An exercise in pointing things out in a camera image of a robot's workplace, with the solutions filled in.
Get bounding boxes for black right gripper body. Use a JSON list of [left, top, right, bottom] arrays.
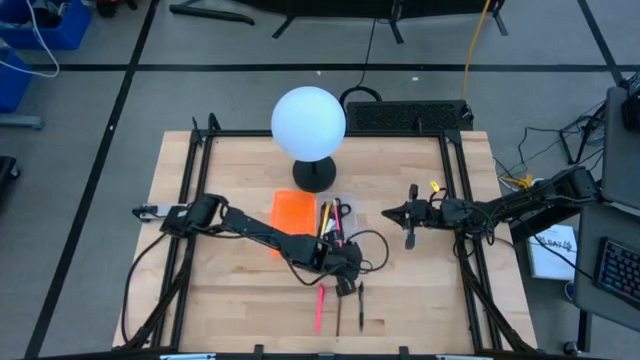
[[413, 196, 469, 231]]

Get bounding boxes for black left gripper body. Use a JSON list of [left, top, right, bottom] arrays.
[[311, 238, 364, 282]]

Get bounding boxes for black pen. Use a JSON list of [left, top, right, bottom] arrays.
[[357, 281, 366, 334]]

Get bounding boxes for pink highlighter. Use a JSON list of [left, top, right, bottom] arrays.
[[332, 199, 346, 249], [314, 283, 327, 336]]

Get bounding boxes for clear plastic supply box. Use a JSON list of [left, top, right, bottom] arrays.
[[314, 192, 360, 247]]

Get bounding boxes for black handled scissors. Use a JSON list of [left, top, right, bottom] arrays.
[[322, 197, 353, 236]]

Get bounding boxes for orange plastic lid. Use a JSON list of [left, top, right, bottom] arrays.
[[269, 189, 318, 259]]

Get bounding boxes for black perforated computer case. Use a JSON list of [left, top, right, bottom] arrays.
[[345, 99, 474, 134]]

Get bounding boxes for yellow connector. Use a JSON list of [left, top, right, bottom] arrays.
[[499, 173, 535, 190]]

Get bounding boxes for white paper booklet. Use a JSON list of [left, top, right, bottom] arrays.
[[526, 223, 579, 282]]

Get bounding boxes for white globe lamp black base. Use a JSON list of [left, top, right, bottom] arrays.
[[270, 85, 347, 194]]

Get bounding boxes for grey desk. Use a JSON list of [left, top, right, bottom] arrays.
[[572, 198, 640, 335]]

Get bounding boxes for black panel stand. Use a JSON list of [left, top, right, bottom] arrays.
[[234, 0, 509, 46]]

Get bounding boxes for black backlit keyboard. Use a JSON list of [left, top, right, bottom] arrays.
[[593, 236, 640, 311]]

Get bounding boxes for grey flat panel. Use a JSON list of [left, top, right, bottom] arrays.
[[599, 85, 640, 211]]

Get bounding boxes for black desk device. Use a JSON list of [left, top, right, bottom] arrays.
[[619, 73, 640, 134]]

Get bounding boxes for black floor bar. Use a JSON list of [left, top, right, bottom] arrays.
[[168, 3, 256, 27]]

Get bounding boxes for black caster base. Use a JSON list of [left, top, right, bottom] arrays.
[[0, 155, 22, 201]]

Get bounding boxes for grey floor foot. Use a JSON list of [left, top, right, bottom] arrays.
[[0, 113, 45, 132]]

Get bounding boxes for large blue bin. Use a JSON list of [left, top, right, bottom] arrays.
[[0, 0, 94, 52]]

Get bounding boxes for small blue bin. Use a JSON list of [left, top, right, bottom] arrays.
[[0, 47, 34, 114]]

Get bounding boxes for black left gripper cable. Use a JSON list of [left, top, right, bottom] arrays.
[[287, 228, 391, 289]]

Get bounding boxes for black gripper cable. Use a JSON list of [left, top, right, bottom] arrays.
[[452, 199, 496, 259], [287, 228, 391, 289]]

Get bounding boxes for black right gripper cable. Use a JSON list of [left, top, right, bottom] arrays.
[[452, 199, 496, 259]]

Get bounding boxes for black metal table frame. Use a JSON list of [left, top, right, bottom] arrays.
[[119, 112, 539, 354]]

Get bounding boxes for black cable bundle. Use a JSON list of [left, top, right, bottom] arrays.
[[492, 99, 609, 201]]

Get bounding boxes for black power cable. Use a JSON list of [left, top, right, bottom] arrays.
[[339, 17, 384, 109]]

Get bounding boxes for yellow cable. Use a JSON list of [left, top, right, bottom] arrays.
[[459, 0, 494, 101]]

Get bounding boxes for black arm base cable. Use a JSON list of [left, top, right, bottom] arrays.
[[121, 232, 169, 346]]

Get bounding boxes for white cable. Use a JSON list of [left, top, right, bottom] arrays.
[[0, 0, 62, 80]]

